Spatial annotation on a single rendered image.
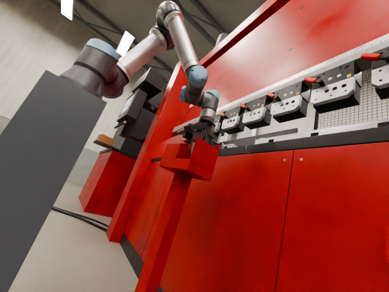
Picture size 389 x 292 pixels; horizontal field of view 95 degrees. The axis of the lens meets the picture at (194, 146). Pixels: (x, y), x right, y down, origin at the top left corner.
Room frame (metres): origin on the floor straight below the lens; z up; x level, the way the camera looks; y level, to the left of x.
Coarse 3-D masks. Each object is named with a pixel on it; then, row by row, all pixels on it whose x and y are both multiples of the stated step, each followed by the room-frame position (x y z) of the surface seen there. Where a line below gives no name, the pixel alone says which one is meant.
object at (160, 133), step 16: (176, 80) 1.93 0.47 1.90; (176, 96) 1.96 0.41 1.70; (160, 112) 1.95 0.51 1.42; (176, 112) 2.00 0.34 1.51; (160, 128) 1.95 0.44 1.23; (144, 144) 2.06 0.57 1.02; (160, 144) 1.98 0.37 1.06; (144, 160) 1.93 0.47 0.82; (144, 176) 1.96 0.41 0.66; (128, 192) 1.93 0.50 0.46; (128, 208) 1.94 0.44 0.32; (112, 224) 2.02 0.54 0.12; (112, 240) 1.93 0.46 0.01
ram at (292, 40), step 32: (320, 0) 0.66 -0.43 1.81; (352, 0) 0.54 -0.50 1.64; (384, 0) 0.44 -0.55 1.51; (256, 32) 1.08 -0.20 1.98; (288, 32) 0.82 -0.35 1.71; (320, 32) 0.65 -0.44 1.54; (352, 32) 0.53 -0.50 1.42; (384, 32) 0.45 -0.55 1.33; (224, 64) 1.39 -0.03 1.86; (256, 64) 1.00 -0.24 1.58; (288, 64) 0.78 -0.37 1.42; (224, 96) 1.26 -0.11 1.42; (256, 96) 0.94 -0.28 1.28
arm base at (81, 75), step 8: (80, 64) 0.54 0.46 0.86; (64, 72) 0.53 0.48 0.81; (72, 72) 0.54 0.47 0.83; (80, 72) 0.53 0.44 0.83; (88, 72) 0.54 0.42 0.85; (96, 72) 0.56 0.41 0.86; (72, 80) 0.52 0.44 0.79; (80, 80) 0.53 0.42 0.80; (88, 80) 0.54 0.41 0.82; (96, 80) 0.57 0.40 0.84; (104, 80) 0.60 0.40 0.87; (88, 88) 0.55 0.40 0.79; (96, 88) 0.58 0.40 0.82
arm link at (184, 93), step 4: (184, 88) 0.73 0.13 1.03; (184, 92) 0.73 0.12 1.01; (188, 92) 0.69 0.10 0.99; (180, 96) 0.75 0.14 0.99; (184, 96) 0.74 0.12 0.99; (188, 96) 0.72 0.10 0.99; (192, 96) 0.71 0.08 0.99; (196, 96) 0.71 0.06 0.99; (200, 96) 0.74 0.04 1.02; (180, 100) 0.78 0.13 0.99; (184, 100) 0.76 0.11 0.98; (188, 100) 0.75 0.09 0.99; (192, 100) 0.74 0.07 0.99; (196, 100) 0.75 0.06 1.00; (200, 100) 0.74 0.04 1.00; (192, 104) 0.78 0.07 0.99; (196, 104) 0.77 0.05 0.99; (200, 104) 0.76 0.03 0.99
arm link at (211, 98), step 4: (204, 92) 0.75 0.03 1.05; (208, 92) 0.75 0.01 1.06; (212, 92) 0.74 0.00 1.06; (216, 92) 0.74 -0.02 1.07; (204, 96) 0.74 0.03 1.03; (208, 96) 0.74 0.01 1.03; (212, 96) 0.74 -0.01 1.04; (216, 96) 0.74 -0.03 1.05; (204, 100) 0.74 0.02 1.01; (208, 100) 0.74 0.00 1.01; (212, 100) 0.74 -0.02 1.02; (216, 100) 0.75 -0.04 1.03; (204, 104) 0.76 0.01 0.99; (208, 104) 0.74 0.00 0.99; (212, 104) 0.74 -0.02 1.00; (216, 104) 0.76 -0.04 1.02; (208, 108) 0.76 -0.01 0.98; (212, 108) 0.75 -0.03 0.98; (216, 108) 0.77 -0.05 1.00
